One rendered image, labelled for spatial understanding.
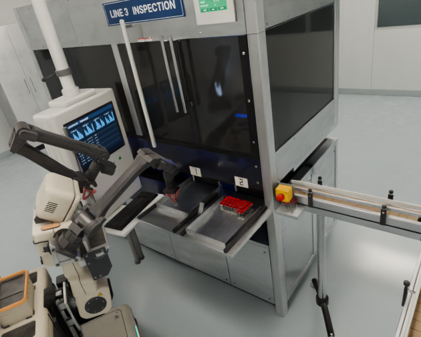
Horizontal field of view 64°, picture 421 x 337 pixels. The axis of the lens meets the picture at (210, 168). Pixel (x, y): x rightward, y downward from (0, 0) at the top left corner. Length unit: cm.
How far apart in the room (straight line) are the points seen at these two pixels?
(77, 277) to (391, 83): 552
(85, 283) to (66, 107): 95
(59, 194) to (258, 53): 104
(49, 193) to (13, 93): 489
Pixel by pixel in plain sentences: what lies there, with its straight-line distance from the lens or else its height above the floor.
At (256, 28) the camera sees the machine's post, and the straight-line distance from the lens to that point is 156.
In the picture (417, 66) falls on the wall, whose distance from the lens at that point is 618.
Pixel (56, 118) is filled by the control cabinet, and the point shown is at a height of 153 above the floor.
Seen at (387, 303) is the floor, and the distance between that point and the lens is 268.
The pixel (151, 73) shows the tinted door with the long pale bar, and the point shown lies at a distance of 206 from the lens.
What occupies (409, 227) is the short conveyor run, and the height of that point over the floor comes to 90.
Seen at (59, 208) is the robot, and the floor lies 129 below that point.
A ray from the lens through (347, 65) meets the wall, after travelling 640.
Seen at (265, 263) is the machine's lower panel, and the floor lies 45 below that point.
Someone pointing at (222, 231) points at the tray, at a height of 88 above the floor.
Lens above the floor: 200
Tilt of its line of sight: 28 degrees down
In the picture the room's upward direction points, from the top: 10 degrees counter-clockwise
